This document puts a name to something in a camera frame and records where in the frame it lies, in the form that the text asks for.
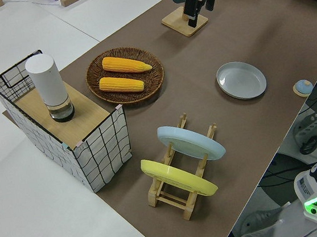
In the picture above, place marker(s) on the blue service bell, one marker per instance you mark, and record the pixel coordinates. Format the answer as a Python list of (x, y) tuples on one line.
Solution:
[(303, 87)]

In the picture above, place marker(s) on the gray metal plate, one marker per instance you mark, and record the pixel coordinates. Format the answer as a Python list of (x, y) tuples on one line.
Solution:
[(241, 81)]

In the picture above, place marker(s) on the long pointed yellow corn cob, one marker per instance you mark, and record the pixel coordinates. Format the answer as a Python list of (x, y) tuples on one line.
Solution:
[(123, 65)]

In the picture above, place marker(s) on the white power strip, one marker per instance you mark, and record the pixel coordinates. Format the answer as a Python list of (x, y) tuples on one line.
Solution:
[(310, 128)]

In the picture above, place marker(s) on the white cylinder with clear base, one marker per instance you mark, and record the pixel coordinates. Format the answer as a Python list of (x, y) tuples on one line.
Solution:
[(46, 79)]

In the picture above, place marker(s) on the light blue plate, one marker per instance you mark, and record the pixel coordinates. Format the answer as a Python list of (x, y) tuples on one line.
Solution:
[(190, 143)]

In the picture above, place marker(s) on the teal binder clip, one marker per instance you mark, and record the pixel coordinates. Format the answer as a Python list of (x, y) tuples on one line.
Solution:
[(65, 145)]

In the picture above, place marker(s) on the short yellow corn cob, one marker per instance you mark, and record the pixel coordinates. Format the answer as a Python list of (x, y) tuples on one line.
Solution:
[(120, 84)]

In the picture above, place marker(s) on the wooden plate rack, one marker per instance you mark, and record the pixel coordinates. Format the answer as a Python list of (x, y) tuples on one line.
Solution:
[(188, 210)]

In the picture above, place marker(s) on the wooden board lid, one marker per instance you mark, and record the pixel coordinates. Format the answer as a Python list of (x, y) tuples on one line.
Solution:
[(89, 117)]

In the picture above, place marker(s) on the yellow plate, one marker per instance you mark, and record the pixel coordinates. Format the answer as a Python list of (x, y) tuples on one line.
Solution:
[(179, 179)]

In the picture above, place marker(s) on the brown wicker tray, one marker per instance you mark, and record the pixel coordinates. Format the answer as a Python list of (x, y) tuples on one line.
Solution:
[(156, 77)]

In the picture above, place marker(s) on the wooden mug tree stand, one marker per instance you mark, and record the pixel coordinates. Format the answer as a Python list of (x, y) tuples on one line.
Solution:
[(176, 22)]

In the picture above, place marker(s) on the black power adapter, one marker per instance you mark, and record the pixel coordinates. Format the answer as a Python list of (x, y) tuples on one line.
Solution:
[(309, 147)]

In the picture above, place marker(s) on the pink binder clip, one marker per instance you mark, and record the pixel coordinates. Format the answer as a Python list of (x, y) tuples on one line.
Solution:
[(119, 108), (79, 145)]

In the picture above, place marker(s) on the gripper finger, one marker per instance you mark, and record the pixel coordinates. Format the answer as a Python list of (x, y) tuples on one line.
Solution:
[(193, 7), (210, 2)]

